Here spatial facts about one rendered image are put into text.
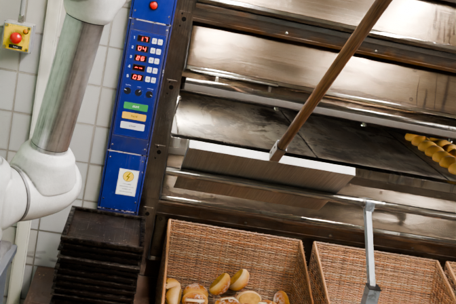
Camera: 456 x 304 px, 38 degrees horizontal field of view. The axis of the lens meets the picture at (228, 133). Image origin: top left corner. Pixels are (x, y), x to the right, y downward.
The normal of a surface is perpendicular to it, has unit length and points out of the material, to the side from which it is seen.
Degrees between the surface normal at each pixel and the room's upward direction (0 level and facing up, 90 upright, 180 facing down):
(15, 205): 87
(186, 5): 90
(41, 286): 0
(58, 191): 97
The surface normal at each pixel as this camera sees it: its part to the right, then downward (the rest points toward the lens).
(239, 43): 0.17, -0.07
